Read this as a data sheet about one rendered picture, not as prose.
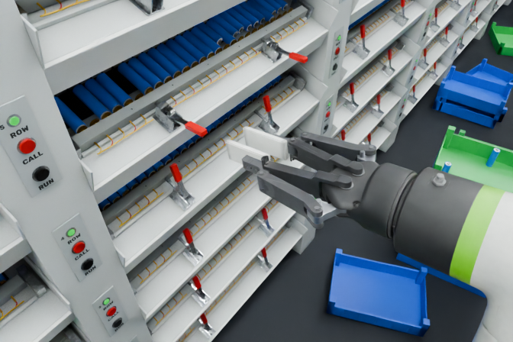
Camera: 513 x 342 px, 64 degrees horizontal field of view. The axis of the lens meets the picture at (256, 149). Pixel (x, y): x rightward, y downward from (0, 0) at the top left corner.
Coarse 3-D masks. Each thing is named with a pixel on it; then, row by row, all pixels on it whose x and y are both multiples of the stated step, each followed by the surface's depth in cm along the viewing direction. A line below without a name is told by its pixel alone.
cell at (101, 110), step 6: (78, 90) 61; (84, 90) 61; (78, 96) 61; (84, 96) 60; (90, 96) 60; (84, 102) 61; (90, 102) 60; (96, 102) 60; (90, 108) 60; (96, 108) 60; (102, 108) 60; (96, 114) 60; (102, 114) 60
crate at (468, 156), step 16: (448, 128) 126; (448, 144) 129; (464, 144) 128; (480, 144) 126; (448, 160) 126; (464, 160) 126; (480, 160) 126; (496, 160) 126; (512, 160) 123; (464, 176) 121; (480, 176) 121; (496, 176) 121; (512, 176) 121; (512, 192) 117
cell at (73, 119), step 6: (60, 102) 59; (60, 108) 58; (66, 108) 58; (66, 114) 58; (72, 114) 58; (66, 120) 58; (72, 120) 58; (78, 120) 58; (72, 126) 57; (78, 126) 57
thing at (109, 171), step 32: (288, 0) 92; (320, 0) 87; (288, 32) 85; (320, 32) 88; (256, 64) 77; (288, 64) 83; (192, 96) 68; (224, 96) 70; (160, 128) 63; (96, 160) 57; (128, 160) 59; (96, 192) 55
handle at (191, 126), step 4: (172, 112) 62; (172, 116) 62; (176, 116) 62; (176, 120) 61; (180, 120) 61; (184, 120) 61; (184, 124) 61; (188, 124) 60; (192, 124) 60; (196, 124) 60; (188, 128) 60; (192, 128) 60; (196, 128) 59; (200, 128) 59; (204, 128) 59; (196, 132) 59; (200, 132) 59; (204, 132) 59; (200, 136) 59
